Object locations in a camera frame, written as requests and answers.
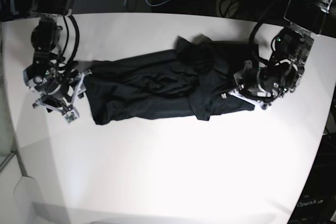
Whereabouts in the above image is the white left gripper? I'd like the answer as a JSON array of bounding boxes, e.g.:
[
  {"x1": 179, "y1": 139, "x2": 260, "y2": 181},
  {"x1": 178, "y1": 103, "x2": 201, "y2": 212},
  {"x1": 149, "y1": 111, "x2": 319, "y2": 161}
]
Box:
[{"x1": 221, "y1": 60, "x2": 273, "y2": 110}]

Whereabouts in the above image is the black OpenArm base box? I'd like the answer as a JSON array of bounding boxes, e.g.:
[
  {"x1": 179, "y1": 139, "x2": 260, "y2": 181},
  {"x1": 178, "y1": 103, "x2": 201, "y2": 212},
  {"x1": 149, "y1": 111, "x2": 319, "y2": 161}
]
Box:
[{"x1": 288, "y1": 133, "x2": 335, "y2": 223}]

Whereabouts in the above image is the dark long-sleeve shirt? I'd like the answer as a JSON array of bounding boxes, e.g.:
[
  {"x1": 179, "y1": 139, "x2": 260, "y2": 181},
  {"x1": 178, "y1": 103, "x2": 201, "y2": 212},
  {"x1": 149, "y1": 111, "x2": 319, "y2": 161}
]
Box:
[{"x1": 83, "y1": 37, "x2": 259, "y2": 125}]

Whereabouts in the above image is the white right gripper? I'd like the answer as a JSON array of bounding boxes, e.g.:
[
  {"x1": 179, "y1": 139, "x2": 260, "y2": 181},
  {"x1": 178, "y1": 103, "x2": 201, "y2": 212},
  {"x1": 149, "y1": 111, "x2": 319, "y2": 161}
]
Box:
[{"x1": 32, "y1": 70, "x2": 92, "y2": 123}]

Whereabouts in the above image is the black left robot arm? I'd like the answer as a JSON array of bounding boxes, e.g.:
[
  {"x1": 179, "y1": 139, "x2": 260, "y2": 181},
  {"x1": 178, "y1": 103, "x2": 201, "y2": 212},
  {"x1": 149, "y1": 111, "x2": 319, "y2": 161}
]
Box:
[{"x1": 221, "y1": 0, "x2": 334, "y2": 110}]

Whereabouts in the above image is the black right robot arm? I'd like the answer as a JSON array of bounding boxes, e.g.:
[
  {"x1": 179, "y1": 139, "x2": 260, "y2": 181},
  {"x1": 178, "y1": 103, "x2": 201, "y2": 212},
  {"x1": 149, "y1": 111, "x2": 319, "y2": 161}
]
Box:
[{"x1": 23, "y1": 0, "x2": 91, "y2": 123}]

